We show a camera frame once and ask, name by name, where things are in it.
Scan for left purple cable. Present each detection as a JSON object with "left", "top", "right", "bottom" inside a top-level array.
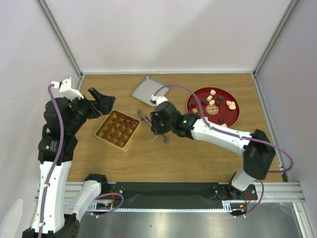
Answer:
[{"left": 37, "top": 84, "right": 65, "bottom": 238}]

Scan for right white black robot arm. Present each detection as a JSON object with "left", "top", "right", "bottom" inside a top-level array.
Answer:
[{"left": 151, "top": 97, "right": 276, "bottom": 199}]

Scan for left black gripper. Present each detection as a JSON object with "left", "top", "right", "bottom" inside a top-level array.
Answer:
[{"left": 66, "top": 87, "right": 115, "bottom": 133}]

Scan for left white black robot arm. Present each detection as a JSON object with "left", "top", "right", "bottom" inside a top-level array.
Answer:
[{"left": 22, "top": 88, "right": 116, "bottom": 238}]

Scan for aluminium frame rail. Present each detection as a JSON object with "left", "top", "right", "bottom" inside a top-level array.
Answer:
[{"left": 34, "top": 180, "right": 308, "bottom": 214}]

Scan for dark square chocolate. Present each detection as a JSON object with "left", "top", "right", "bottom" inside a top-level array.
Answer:
[{"left": 215, "top": 96, "right": 222, "bottom": 106}]

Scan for brown metal tongs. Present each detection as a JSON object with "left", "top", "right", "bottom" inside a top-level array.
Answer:
[{"left": 137, "top": 110, "right": 169, "bottom": 143}]

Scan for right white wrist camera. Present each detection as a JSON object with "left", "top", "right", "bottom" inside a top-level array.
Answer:
[{"left": 150, "top": 95, "right": 168, "bottom": 107}]

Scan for silver tin lid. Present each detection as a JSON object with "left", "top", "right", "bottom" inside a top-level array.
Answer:
[{"left": 131, "top": 76, "right": 165, "bottom": 107}]

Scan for round red plate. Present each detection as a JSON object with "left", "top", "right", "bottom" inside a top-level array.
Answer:
[{"left": 186, "top": 87, "right": 240, "bottom": 127}]

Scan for white chocolate pair right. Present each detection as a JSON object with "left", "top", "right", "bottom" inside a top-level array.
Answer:
[{"left": 226, "top": 101, "right": 236, "bottom": 111}]

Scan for gold chocolate box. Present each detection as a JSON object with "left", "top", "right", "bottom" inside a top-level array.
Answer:
[{"left": 95, "top": 110, "right": 141, "bottom": 153}]

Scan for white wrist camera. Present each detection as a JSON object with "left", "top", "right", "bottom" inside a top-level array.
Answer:
[
  {"left": 52, "top": 77, "right": 84, "bottom": 101},
  {"left": 150, "top": 95, "right": 168, "bottom": 107}
]

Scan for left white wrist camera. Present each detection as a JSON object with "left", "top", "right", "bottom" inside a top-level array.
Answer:
[{"left": 52, "top": 77, "right": 84, "bottom": 101}]

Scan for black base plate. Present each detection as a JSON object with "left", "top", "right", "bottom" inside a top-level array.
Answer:
[{"left": 108, "top": 182, "right": 258, "bottom": 210}]

